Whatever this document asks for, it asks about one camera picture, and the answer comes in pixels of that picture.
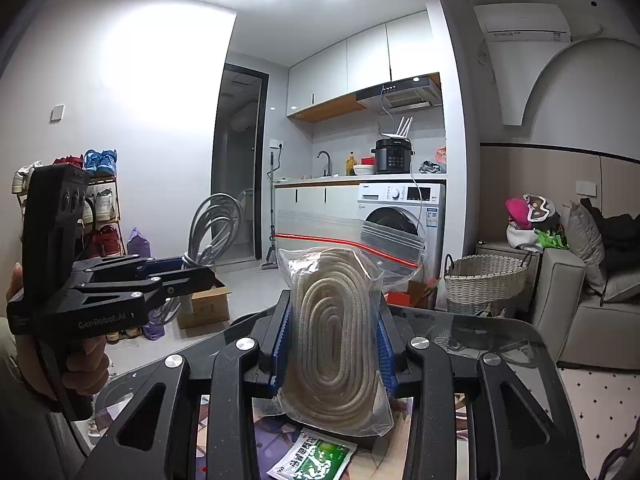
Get flat mop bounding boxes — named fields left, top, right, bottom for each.
left=262, top=152, right=281, bottom=271

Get person's left hand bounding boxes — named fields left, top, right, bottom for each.
left=6, top=262, right=111, bottom=403

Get black pressure cooker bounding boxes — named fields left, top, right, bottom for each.
left=371, top=137, right=414, bottom=175

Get range hood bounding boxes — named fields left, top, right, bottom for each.
left=356, top=73, right=443, bottom=110

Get grey upright pillow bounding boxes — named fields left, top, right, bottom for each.
left=565, top=201, right=606, bottom=296

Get white base cabinets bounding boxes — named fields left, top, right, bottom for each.
left=274, top=176, right=361, bottom=261

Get white washing machine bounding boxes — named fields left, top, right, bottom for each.
left=357, top=182, right=447, bottom=306

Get small brown cardboard box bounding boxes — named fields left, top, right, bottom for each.
left=407, top=280, right=436, bottom=311

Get white air conditioner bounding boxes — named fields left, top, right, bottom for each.
left=474, top=2, right=572, bottom=43

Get pile of colourful clothes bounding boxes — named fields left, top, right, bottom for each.
left=504, top=194, right=571, bottom=253

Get shoe rack with shoes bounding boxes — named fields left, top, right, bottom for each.
left=12, top=149, right=126, bottom=258

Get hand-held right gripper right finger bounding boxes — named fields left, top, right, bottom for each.
left=375, top=292, right=588, bottom=480

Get grey flat pillow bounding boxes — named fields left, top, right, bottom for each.
left=600, top=265, right=640, bottom=303

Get grey cable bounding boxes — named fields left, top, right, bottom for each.
left=150, top=192, right=246, bottom=328

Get metal shoe rack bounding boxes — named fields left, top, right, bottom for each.
left=17, top=175, right=126, bottom=261

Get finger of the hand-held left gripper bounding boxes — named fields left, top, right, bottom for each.
left=75, top=255, right=186, bottom=282
left=80, top=267, right=217, bottom=313

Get black jacket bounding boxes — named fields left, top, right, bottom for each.
left=580, top=197, right=640, bottom=281

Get large cardboard box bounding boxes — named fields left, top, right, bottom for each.
left=177, top=277, right=233, bottom=330

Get white dotted rug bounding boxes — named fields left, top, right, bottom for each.
left=557, top=367, right=640, bottom=461

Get beige sofa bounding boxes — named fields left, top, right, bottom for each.
left=530, top=247, right=640, bottom=371

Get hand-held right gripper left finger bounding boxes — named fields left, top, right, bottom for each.
left=92, top=290, right=293, bottom=480

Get white wall cabinets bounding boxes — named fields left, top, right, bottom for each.
left=287, top=10, right=441, bottom=122

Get dark door frame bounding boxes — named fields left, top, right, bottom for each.
left=212, top=62, right=268, bottom=266

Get green medicine packet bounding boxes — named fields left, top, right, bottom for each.
left=266, top=427, right=358, bottom=480

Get wicker basket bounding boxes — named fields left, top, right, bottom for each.
left=442, top=253, right=533, bottom=317

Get white rope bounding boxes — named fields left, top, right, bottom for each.
left=274, top=207, right=426, bottom=437

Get purple bag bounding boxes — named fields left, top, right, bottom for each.
left=126, top=227, right=166, bottom=341

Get white router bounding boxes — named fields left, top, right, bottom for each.
left=381, top=116, right=414, bottom=140

